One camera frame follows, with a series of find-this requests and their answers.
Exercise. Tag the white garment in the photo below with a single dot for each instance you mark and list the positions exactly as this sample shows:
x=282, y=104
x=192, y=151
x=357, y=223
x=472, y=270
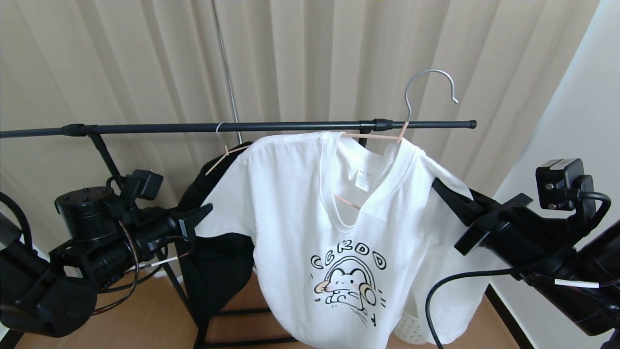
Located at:
x=290, y=218

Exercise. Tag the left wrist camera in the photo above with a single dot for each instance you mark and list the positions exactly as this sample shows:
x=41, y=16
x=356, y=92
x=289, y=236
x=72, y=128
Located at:
x=143, y=184

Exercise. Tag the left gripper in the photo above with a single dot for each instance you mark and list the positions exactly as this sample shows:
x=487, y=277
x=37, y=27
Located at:
x=145, y=237

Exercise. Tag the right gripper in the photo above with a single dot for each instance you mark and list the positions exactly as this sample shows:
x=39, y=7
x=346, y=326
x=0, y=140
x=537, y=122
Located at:
x=523, y=242

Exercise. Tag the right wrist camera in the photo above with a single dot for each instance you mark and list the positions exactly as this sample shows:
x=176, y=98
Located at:
x=562, y=184

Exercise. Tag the white laundry basket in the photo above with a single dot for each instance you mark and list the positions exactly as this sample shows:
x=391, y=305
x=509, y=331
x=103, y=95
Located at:
x=409, y=329

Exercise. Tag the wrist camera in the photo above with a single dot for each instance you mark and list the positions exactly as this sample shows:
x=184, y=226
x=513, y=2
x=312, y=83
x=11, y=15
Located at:
x=143, y=184
x=562, y=184

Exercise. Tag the black shorts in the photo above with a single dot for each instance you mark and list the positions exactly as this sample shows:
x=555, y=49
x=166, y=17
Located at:
x=218, y=276

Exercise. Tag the beige curtain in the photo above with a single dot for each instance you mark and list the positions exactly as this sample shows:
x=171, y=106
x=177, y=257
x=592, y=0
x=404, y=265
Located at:
x=121, y=58

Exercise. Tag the pink clothes hanger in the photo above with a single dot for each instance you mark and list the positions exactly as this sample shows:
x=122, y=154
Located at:
x=225, y=154
x=408, y=104

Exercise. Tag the black clothes rack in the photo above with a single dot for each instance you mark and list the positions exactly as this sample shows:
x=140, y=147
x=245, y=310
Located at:
x=290, y=126

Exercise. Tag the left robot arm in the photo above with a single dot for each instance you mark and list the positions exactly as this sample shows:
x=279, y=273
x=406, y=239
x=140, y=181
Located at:
x=48, y=300

